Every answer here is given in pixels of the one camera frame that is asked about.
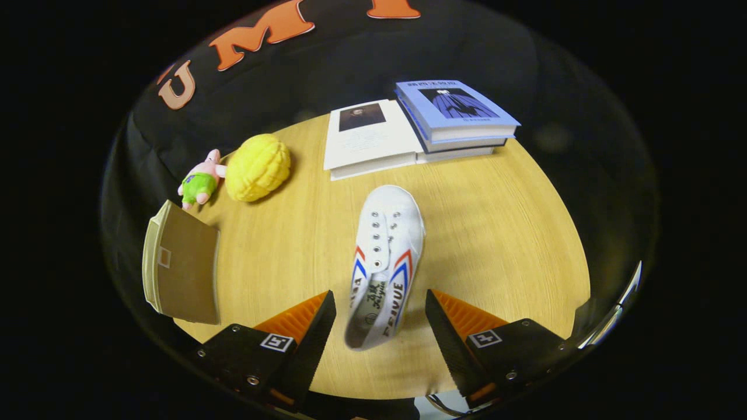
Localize white book with portrait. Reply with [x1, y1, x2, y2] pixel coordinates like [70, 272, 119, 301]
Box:
[323, 99, 425, 181]

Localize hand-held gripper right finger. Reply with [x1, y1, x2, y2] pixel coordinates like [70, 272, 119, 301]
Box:
[425, 289, 575, 410]

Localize pink plush toy green shorts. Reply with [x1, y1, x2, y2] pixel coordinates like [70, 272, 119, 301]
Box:
[177, 149, 228, 211]

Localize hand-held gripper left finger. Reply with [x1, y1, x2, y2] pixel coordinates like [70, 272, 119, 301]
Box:
[196, 290, 337, 414]

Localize yellow knitted plush toy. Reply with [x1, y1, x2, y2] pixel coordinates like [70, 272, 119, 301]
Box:
[225, 134, 292, 203]

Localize brown fabric storage box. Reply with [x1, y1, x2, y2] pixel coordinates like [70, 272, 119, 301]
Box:
[142, 199, 222, 326]

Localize white striped canvas shoe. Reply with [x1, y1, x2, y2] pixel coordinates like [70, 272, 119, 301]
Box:
[344, 185, 426, 351]

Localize light blue book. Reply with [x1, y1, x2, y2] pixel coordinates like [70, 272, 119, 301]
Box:
[395, 79, 521, 145]

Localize dark blue covered book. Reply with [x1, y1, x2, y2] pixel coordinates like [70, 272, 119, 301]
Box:
[397, 96, 509, 165]

